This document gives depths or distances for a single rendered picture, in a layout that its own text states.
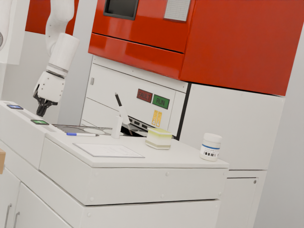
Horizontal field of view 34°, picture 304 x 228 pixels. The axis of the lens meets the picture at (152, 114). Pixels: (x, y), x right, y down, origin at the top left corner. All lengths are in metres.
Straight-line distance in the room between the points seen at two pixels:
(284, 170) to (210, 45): 1.64
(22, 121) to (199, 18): 0.85
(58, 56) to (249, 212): 1.36
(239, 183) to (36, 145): 1.13
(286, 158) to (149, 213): 2.01
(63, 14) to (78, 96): 4.02
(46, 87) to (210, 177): 0.71
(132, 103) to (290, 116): 1.49
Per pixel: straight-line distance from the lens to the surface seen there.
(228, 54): 2.28
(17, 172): 2.03
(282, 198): 3.64
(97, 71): 2.74
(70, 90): 6.07
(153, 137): 1.89
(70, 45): 1.92
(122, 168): 1.61
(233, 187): 2.55
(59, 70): 1.92
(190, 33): 2.11
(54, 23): 1.97
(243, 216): 2.69
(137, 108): 2.40
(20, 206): 2.00
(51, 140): 1.78
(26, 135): 1.96
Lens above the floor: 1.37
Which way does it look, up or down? 8 degrees down
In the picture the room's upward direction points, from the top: 12 degrees clockwise
